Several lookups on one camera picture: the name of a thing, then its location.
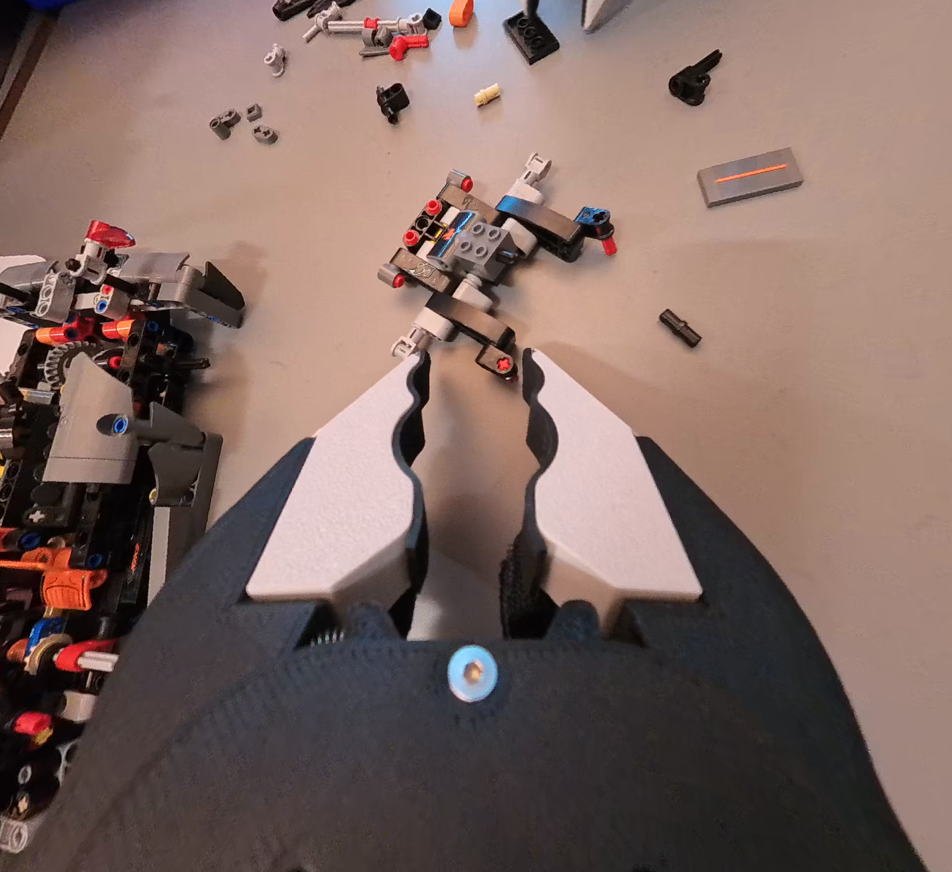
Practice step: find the dark lego tile red stripe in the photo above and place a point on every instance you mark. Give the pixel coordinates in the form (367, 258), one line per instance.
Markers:
(751, 177)

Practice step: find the black connector with axle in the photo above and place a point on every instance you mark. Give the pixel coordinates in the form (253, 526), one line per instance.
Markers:
(688, 80)

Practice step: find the black lego plate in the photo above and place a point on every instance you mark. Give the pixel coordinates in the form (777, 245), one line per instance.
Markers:
(532, 35)

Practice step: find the black grey lego subassembly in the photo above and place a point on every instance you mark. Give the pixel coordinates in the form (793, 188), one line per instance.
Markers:
(476, 247)

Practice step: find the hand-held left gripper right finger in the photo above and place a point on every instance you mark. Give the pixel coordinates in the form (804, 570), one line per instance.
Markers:
(617, 515)

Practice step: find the lego car chassis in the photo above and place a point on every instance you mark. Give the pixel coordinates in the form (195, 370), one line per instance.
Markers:
(89, 433)

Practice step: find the black lego pin connector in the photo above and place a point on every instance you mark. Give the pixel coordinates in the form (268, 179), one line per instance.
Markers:
(392, 98)

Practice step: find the black lego pin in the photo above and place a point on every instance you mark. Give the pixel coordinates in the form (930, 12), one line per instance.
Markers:
(680, 328)

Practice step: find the small beige lego piece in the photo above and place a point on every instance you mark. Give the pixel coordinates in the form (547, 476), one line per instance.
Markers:
(487, 95)

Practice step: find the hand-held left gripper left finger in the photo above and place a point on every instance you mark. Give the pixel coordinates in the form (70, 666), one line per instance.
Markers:
(335, 515)

